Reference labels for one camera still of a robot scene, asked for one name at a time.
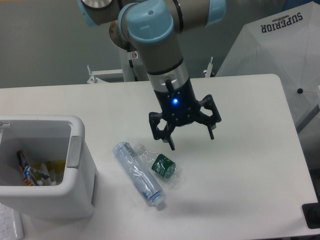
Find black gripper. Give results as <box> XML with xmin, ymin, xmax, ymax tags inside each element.
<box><xmin>148</xmin><ymin>78</ymin><xmax>222</xmax><ymax>151</ymax></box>

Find crushed green-label plastic bottle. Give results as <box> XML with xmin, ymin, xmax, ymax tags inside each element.
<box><xmin>134</xmin><ymin>143</ymin><xmax>182</xmax><ymax>189</ymax></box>

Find clear blue-label plastic bottle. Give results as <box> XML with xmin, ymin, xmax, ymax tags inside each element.
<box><xmin>112</xmin><ymin>141</ymin><xmax>165</xmax><ymax>211</ymax></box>

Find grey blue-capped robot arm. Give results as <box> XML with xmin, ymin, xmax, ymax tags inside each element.
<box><xmin>78</xmin><ymin>0</ymin><xmax>227</xmax><ymax>148</ymax></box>

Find white plastic trash can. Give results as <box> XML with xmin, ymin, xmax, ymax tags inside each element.
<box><xmin>0</xmin><ymin>115</ymin><xmax>98</xmax><ymax>219</ymax></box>

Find yellow white trash pieces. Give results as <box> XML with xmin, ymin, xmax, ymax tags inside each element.
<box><xmin>32</xmin><ymin>159</ymin><xmax>66</xmax><ymax>186</ymax></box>

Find white superior umbrella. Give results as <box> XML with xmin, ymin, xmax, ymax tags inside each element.
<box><xmin>217</xmin><ymin>2</ymin><xmax>320</xmax><ymax>123</ymax></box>

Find black device at table edge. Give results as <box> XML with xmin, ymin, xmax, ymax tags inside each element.
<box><xmin>302</xmin><ymin>202</ymin><xmax>320</xmax><ymax>229</ymax></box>

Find orange blue snack wrapper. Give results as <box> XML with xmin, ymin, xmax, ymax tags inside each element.
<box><xmin>16</xmin><ymin>150</ymin><xmax>50</xmax><ymax>186</ymax></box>

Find white paper sheet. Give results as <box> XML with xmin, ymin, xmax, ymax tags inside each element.
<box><xmin>0</xmin><ymin>203</ymin><xmax>25</xmax><ymax>240</ymax></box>

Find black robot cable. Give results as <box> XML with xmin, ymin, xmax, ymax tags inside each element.
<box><xmin>126</xmin><ymin>42</ymin><xmax>139</xmax><ymax>82</ymax></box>

